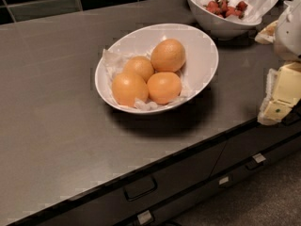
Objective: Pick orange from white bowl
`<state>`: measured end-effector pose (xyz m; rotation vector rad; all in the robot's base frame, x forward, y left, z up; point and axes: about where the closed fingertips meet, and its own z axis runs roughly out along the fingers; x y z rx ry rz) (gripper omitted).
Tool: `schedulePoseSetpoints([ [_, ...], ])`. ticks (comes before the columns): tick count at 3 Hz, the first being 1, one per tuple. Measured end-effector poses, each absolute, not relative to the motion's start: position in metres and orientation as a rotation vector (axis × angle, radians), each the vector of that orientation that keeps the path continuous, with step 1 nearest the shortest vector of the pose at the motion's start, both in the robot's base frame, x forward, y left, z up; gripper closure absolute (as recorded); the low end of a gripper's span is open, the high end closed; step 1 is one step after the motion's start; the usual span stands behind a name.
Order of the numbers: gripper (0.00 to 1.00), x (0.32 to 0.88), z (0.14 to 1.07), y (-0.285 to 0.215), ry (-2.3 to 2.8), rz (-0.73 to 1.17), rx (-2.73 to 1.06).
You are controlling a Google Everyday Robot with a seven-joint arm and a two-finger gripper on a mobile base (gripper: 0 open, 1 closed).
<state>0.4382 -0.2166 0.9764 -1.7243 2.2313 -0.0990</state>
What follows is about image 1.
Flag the white paper under oranges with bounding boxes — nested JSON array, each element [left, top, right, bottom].
[[95, 49, 197, 114]]

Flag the white bowl with strawberries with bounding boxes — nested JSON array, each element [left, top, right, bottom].
[[187, 0, 262, 40]]

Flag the right dark drawer front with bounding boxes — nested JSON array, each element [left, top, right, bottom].
[[213, 105, 301, 175]]

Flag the orange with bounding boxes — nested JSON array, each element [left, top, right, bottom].
[[111, 73, 149, 107], [123, 56, 154, 82], [150, 39, 186, 72], [147, 72, 182, 105]]

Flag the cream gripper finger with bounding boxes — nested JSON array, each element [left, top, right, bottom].
[[255, 20, 277, 44], [257, 61, 301, 125]]

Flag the dark drawer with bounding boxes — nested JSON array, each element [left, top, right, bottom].
[[114, 133, 301, 226], [213, 105, 301, 175], [18, 140, 228, 226]]

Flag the red strawberries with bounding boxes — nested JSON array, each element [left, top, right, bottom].
[[204, 0, 248, 19]]

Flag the left black drawer handle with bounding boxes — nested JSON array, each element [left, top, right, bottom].
[[123, 176, 157, 202]]

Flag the lower dark drawer front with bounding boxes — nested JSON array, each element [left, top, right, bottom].
[[114, 133, 301, 226]]

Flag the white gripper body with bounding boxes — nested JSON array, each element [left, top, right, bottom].
[[274, 0, 301, 61]]

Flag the left dark drawer front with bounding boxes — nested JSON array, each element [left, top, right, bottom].
[[18, 140, 228, 226]]

